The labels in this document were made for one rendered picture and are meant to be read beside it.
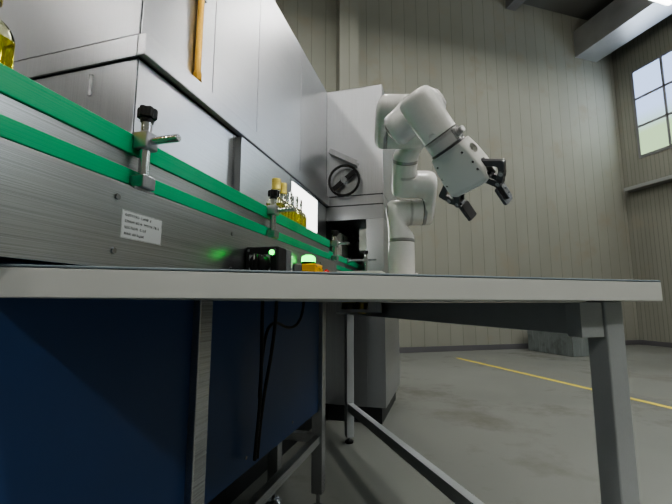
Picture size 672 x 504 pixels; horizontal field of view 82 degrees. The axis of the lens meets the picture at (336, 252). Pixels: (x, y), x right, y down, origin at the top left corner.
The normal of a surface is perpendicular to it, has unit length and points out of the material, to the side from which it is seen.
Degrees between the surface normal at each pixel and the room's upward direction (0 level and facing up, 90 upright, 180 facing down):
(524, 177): 90
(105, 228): 90
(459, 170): 128
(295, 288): 90
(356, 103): 90
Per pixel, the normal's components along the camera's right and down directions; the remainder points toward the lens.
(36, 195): 0.96, -0.04
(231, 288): 0.28, -0.12
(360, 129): -0.27, -0.13
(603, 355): -0.96, -0.04
